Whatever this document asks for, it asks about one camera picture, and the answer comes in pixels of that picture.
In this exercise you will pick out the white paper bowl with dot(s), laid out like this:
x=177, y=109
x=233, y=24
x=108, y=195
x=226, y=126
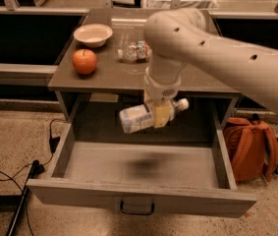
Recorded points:
x=93, y=35

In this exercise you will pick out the black pole on floor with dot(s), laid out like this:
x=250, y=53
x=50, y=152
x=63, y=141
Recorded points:
x=21, y=205

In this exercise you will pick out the red apple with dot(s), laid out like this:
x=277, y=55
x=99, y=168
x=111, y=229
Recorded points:
x=84, y=61

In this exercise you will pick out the open grey top drawer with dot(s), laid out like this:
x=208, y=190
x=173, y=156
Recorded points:
x=176, y=177

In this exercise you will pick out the black power adapter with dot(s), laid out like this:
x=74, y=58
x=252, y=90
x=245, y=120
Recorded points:
x=53, y=143

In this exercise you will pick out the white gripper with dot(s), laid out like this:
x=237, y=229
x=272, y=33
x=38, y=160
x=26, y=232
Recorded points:
x=160, y=89

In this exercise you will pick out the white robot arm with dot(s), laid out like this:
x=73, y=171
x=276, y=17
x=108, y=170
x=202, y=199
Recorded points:
x=179, y=37

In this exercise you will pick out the clear crumpled water bottle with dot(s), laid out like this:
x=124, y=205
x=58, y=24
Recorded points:
x=136, y=51

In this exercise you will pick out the black drawer handle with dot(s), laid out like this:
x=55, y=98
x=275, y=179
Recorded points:
x=131, y=209

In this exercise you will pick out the grey cabinet with counter top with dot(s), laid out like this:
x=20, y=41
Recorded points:
x=92, y=103

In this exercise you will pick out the orange backpack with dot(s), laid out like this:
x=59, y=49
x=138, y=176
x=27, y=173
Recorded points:
x=252, y=148

